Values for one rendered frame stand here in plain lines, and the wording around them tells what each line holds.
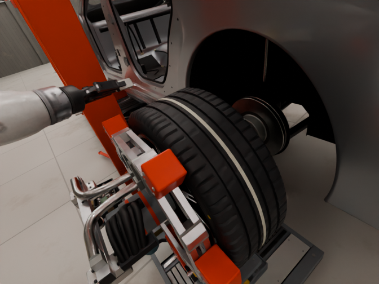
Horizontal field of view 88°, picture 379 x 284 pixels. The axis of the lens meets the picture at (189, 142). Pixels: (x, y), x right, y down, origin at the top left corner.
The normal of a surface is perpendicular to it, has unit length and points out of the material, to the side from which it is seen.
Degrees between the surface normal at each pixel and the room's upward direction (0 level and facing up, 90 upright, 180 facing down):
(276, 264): 0
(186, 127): 22
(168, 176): 35
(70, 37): 90
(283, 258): 0
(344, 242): 0
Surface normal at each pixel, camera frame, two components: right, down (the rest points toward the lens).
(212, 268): -0.22, -0.80
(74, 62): 0.57, 0.37
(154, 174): 0.15, -0.44
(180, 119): -0.04, -0.66
